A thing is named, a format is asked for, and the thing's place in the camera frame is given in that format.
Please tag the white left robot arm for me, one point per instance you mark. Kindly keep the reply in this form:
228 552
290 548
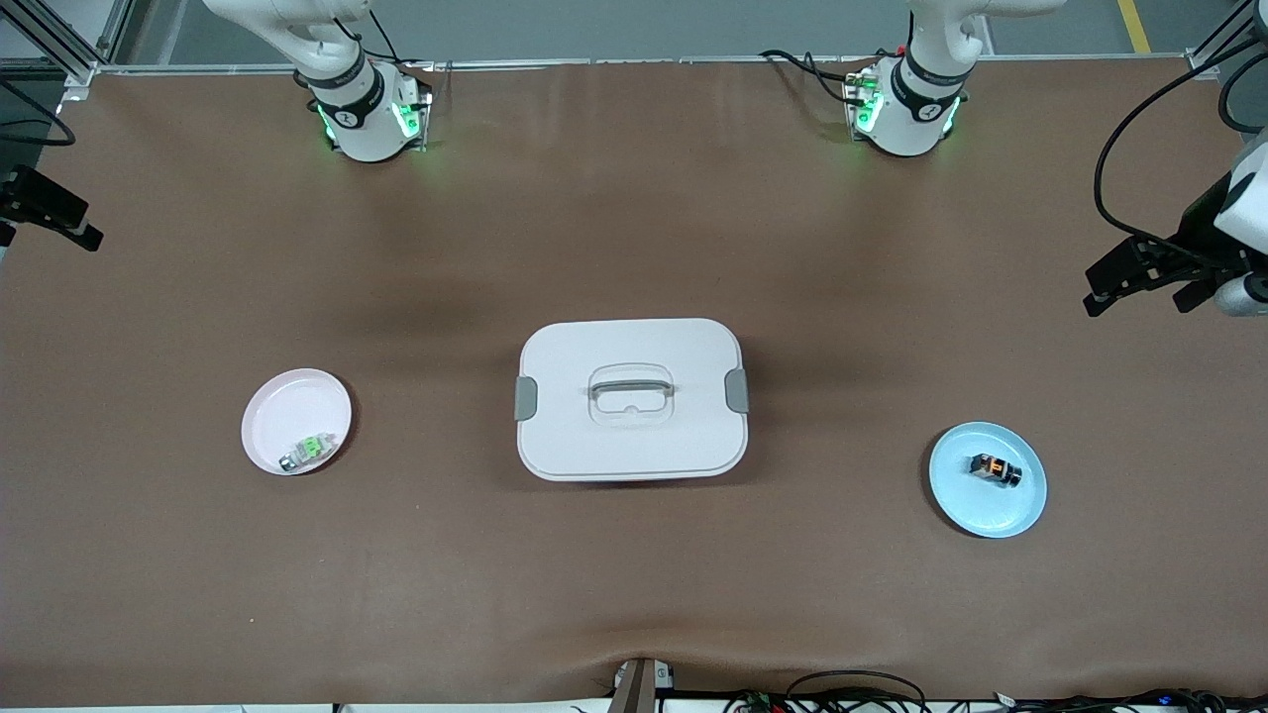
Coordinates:
911 119

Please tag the pink round plate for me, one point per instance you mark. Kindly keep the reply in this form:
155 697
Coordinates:
287 411

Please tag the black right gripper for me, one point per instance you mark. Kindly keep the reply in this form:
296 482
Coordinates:
30 195

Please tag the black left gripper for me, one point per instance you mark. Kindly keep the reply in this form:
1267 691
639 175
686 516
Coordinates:
1196 241

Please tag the orange push-button switch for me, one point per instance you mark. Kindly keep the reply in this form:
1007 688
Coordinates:
994 469

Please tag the light blue round plate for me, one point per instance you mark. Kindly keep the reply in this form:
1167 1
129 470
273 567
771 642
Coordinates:
991 510

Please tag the green push-button switch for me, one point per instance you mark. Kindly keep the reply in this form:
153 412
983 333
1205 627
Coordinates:
309 451

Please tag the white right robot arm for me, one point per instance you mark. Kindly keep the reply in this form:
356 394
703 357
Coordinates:
367 129

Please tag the brown camera mount bracket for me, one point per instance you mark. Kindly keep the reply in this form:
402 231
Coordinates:
639 688

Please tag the brown table cover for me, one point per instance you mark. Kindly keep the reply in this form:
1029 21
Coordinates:
634 198

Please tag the white lidded storage box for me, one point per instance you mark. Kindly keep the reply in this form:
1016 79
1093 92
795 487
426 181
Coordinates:
634 446

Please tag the silver table edge rail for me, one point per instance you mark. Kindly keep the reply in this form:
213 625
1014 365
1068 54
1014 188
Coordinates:
644 62

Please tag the grey box latch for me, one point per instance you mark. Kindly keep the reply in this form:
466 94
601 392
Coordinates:
526 398
737 390

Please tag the aluminium frame post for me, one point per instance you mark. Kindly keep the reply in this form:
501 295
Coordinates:
1202 64
81 74

